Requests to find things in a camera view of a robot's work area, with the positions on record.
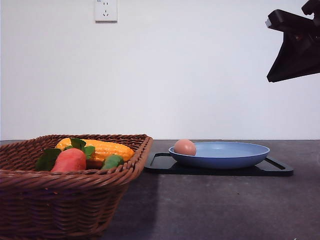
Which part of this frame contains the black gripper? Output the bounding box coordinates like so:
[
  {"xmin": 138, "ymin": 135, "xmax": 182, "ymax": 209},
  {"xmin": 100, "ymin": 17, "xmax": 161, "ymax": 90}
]
[{"xmin": 266, "ymin": 0, "xmax": 320, "ymax": 83}]

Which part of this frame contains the blue round plate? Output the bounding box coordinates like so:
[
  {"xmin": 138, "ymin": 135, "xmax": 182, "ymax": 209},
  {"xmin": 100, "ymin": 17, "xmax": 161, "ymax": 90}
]
[{"xmin": 168, "ymin": 142, "xmax": 270, "ymax": 169}]

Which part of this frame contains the brown egg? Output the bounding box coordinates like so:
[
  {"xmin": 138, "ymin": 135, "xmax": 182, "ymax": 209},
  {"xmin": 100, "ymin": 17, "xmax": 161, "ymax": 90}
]
[{"xmin": 174, "ymin": 139, "xmax": 196, "ymax": 156}]

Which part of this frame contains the brown wicker basket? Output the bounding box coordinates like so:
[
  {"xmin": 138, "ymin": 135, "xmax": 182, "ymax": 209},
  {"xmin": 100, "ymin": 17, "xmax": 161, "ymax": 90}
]
[{"xmin": 0, "ymin": 134, "xmax": 154, "ymax": 240}]

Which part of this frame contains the black rectangular tray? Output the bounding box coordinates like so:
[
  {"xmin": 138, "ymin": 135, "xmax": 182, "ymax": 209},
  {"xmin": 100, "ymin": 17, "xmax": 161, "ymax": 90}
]
[{"xmin": 143, "ymin": 152, "xmax": 294, "ymax": 177}]

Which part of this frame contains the green toy chili pepper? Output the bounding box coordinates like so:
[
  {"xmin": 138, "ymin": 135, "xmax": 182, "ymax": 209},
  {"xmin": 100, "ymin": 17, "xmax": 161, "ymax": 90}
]
[{"xmin": 101, "ymin": 154, "xmax": 124, "ymax": 169}]

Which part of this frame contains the yellow toy corn cob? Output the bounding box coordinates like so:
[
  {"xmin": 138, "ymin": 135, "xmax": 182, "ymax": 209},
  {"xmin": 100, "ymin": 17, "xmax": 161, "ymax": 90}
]
[{"xmin": 55, "ymin": 138, "xmax": 134, "ymax": 161}]

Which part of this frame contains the orange toy carrot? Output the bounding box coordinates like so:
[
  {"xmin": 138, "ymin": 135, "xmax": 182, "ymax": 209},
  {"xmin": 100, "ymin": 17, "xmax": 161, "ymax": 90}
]
[{"xmin": 36, "ymin": 138, "xmax": 96, "ymax": 173}]

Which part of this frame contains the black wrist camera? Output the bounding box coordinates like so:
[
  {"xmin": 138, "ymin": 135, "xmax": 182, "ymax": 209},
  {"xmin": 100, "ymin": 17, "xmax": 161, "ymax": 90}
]
[{"xmin": 265, "ymin": 9, "xmax": 313, "ymax": 33}]

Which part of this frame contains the white wall power socket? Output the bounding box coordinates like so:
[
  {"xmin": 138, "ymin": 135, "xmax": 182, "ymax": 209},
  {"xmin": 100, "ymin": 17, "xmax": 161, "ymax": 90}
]
[{"xmin": 95, "ymin": 0, "xmax": 118, "ymax": 24}]

